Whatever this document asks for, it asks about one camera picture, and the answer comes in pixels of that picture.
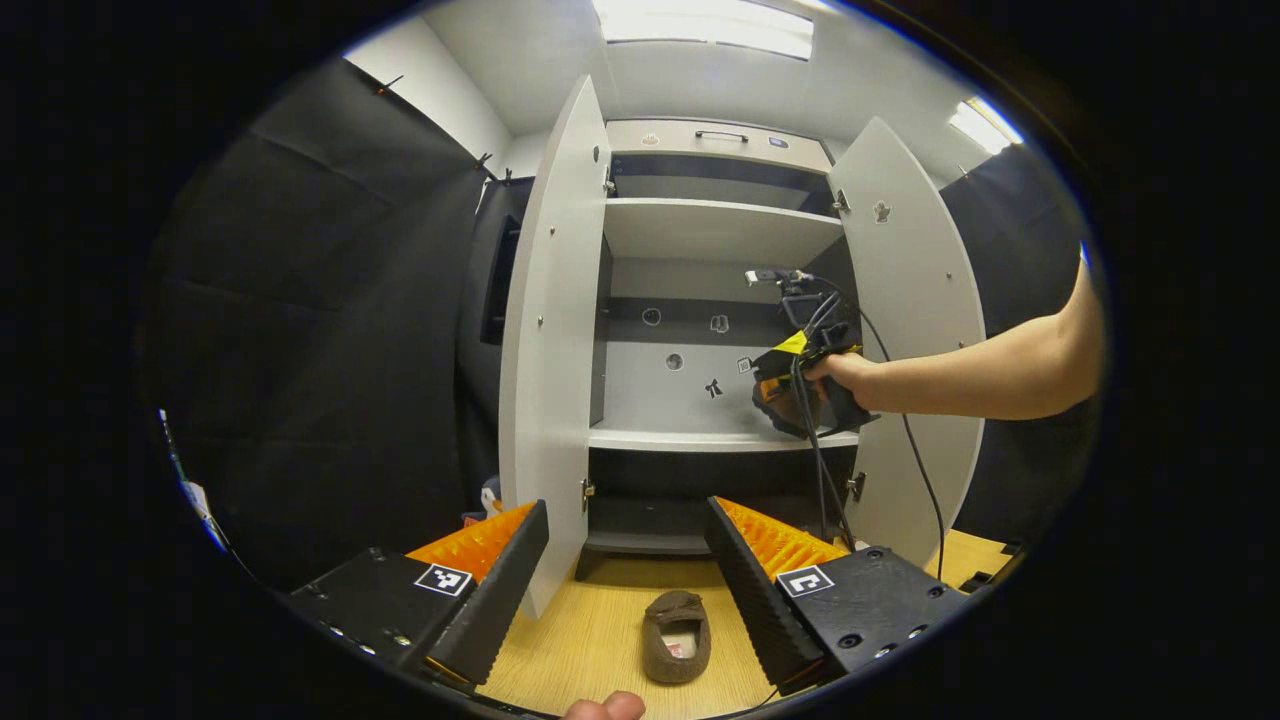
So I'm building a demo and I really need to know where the penguin plush toy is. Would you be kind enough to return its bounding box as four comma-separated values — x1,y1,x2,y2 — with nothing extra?
460,475,504,528

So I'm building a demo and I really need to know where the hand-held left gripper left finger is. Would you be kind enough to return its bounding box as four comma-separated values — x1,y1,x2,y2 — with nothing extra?
290,500,550,689

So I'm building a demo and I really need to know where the white shoe cabinet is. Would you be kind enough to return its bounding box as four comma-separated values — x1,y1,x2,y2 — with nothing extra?
585,120,863,581

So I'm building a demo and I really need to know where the ceiling light panel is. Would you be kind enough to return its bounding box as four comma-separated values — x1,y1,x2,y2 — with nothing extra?
948,95,1026,156
592,0,816,61

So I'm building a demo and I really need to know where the black backdrop cloth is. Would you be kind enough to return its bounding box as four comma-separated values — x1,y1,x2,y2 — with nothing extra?
455,175,541,521
140,58,496,591
940,140,1106,546

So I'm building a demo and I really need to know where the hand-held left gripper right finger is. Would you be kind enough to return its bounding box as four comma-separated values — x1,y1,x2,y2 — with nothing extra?
705,496,969,697

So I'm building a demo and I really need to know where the black cable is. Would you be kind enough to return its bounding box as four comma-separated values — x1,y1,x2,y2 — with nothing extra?
790,355,856,553
855,300,948,583

